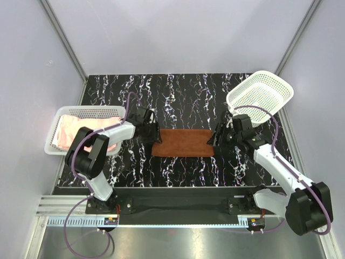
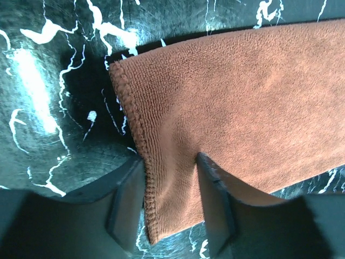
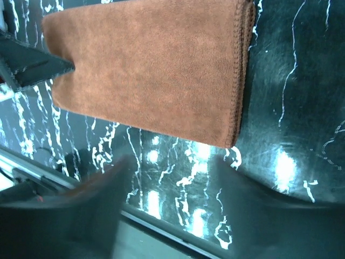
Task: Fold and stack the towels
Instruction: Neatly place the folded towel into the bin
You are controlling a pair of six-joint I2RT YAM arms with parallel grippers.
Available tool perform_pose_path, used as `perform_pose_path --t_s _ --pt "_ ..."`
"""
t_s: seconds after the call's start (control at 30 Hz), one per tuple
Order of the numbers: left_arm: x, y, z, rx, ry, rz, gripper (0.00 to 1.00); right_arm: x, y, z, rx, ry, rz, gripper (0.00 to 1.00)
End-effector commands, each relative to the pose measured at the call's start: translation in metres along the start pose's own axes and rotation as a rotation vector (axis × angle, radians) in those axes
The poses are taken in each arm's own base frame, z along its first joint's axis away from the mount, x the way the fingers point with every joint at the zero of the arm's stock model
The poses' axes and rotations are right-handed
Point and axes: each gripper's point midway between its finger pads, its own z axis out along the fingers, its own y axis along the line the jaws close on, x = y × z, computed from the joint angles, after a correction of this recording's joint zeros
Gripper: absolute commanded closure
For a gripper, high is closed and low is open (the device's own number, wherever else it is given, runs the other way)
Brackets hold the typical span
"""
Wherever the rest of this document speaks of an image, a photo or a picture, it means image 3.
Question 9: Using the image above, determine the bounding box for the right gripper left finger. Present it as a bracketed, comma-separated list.
[1, 156, 129, 258]

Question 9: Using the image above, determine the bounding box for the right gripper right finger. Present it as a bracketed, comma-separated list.
[211, 158, 344, 258]

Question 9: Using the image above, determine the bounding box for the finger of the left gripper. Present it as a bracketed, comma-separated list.
[1, 31, 75, 93]

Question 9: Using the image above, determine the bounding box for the brown towel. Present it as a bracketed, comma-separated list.
[42, 1, 256, 148]

